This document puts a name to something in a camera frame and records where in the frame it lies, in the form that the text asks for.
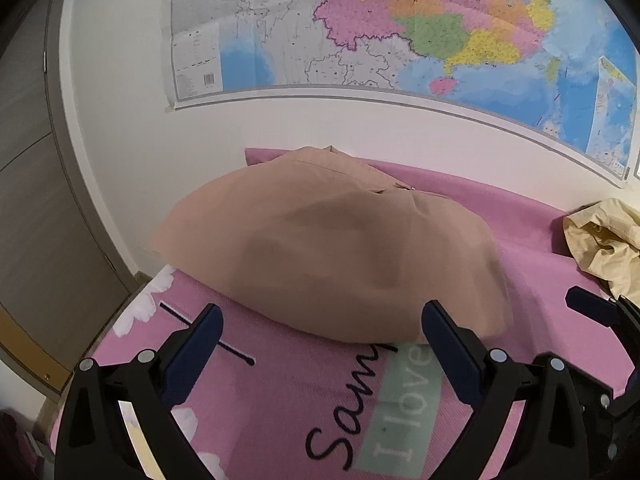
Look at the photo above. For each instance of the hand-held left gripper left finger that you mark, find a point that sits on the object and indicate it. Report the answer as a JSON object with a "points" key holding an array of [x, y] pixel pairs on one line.
{"points": [[195, 350]]}

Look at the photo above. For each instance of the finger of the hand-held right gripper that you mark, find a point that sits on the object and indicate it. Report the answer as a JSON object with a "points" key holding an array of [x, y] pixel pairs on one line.
{"points": [[620, 402], [587, 305]]}

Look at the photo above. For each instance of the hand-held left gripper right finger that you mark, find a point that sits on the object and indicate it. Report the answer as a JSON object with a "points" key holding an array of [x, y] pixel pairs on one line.
{"points": [[450, 355]]}

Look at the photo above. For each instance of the pink jacket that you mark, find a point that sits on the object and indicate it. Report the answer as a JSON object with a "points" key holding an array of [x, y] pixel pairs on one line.
{"points": [[325, 250]]}

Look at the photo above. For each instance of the cream jacket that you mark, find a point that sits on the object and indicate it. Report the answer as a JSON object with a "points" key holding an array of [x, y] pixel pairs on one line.
{"points": [[600, 245]]}

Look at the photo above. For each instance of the pink flowered bed sheet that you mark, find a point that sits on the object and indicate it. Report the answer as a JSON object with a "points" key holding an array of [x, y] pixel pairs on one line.
{"points": [[310, 385]]}

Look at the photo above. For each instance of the dark red cloth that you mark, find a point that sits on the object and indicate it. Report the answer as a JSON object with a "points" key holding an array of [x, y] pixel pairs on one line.
{"points": [[15, 445]]}

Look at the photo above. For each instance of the grey brown wardrobe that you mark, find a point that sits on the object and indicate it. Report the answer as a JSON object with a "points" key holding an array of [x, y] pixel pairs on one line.
{"points": [[45, 210]]}

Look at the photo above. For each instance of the colourful wall map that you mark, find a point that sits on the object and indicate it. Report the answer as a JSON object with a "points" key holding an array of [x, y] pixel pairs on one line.
{"points": [[400, 35]]}

